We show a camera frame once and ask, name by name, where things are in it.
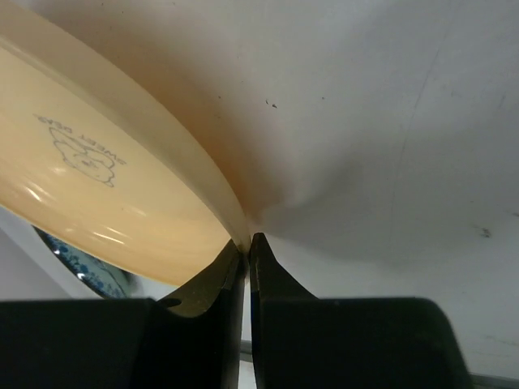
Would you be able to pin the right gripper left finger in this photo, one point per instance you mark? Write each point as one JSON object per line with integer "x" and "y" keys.
{"x": 188, "y": 339}

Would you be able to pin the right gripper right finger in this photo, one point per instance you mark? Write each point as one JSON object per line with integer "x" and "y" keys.
{"x": 308, "y": 342}

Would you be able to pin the small blue patterned plate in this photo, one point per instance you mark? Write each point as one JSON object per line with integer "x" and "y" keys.
{"x": 103, "y": 279}

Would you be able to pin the beige bear plate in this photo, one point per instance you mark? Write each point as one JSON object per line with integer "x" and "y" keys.
{"x": 90, "y": 157}

